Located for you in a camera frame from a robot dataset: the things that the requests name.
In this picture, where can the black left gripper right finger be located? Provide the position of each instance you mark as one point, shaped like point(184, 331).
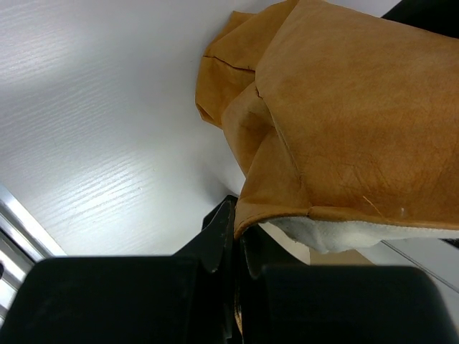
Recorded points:
point(269, 288)

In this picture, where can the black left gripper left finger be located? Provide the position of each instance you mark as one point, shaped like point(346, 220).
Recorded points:
point(212, 310)

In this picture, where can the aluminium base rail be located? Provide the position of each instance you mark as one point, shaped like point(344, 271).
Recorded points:
point(24, 243)

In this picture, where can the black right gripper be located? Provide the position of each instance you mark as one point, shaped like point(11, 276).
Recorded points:
point(437, 16)

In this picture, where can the tan canvas bag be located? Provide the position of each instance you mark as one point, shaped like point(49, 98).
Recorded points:
point(344, 125)

